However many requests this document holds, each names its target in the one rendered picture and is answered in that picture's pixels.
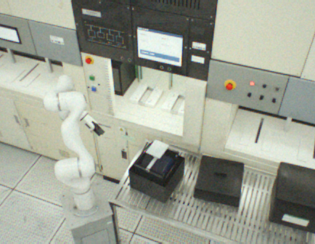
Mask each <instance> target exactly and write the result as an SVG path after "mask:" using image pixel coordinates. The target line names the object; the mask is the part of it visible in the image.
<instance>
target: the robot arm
mask: <svg viewBox="0 0 315 244"><path fill-rule="evenodd" d="M43 106H44V109H46V110H47V111H50V112H58V115H59V116H60V118H61V119H62V121H64V122H62V126H61V132H62V139H63V141H64V144H65V146H66V147H67V148H68V149H70V150H72V151H73V152H75V153H77V154H78V155H79V157H77V158H67V159H64V160H59V161H57V162H56V164H55V166H54V175H55V177H56V178H57V179H58V180H59V181H60V182H61V183H63V184H65V185H67V186H69V187H71V190H72V193H73V198H72V200H71V201H70V210H71V211H72V212H73V213H74V214H75V215H76V216H80V217H86V216H90V215H92V214H94V213H95V212H96V211H97V209H98V208H99V206H100V199H99V196H98V194H96V193H95V192H92V186H91V182H90V178H89V177H90V176H92V175H94V173H95V172H96V169H97V164H96V162H95V160H94V159H93V158H92V156H91V154H90V153H89V152H88V151H87V149H86V148H85V147H84V145H83V141H82V139H81V133H80V130H79V120H81V122H83V124H84V125H85V126H86V127H87V128H88V129H89V130H90V131H91V130H93V131H94V132H95V133H96V134H97V135H98V136H99V137H100V135H103V134H104V133H105V131H104V130H102V128H101V127H100V126H98V123H97V122H96V121H95V120H94V119H93V118H92V117H91V116H90V115H88V114H89V113H87V112H88V111H87V110H86V106H87V99H86V97H85V95H84V94H83V93H82V92H79V91H76V90H75V84H74V83H73V80H72V78H71V77H70V76H69V75H61V76H60V77H59V78H58V79H57V84H56V86H54V88H52V89H50V90H49V91H48V92H47V93H46V95H45V96H44V99H43Z"/></svg>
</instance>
